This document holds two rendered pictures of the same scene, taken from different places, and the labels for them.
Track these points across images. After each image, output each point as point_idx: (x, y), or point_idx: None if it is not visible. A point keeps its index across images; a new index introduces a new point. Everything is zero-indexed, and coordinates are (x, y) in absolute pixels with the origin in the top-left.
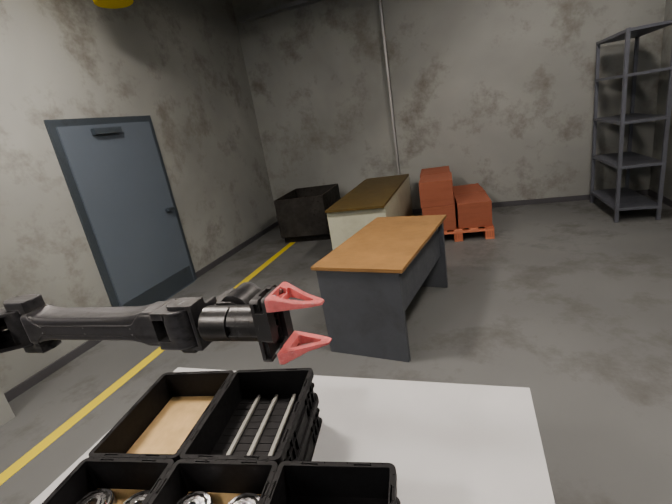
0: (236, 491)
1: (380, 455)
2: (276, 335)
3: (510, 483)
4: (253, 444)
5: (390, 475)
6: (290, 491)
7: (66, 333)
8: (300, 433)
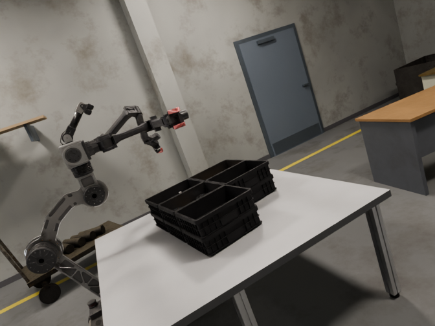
0: None
1: (283, 202)
2: (173, 121)
3: (319, 219)
4: None
5: (246, 191)
6: (229, 197)
7: (155, 124)
8: (248, 183)
